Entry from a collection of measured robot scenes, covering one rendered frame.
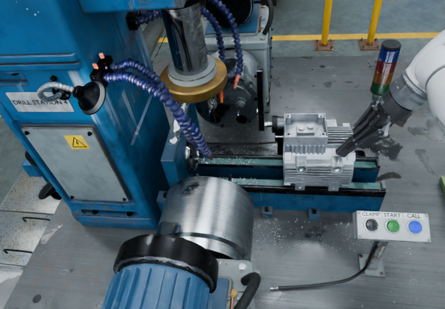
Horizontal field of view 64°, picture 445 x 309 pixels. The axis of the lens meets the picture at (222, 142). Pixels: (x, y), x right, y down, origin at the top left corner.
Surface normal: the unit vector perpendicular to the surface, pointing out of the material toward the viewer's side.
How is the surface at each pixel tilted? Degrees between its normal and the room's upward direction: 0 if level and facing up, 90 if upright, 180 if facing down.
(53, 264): 0
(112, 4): 90
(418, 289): 0
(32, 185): 0
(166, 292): 22
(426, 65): 67
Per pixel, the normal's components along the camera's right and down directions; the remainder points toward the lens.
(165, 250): 0.13, -0.66
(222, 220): 0.37, -0.60
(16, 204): -0.11, -0.69
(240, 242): 0.74, -0.39
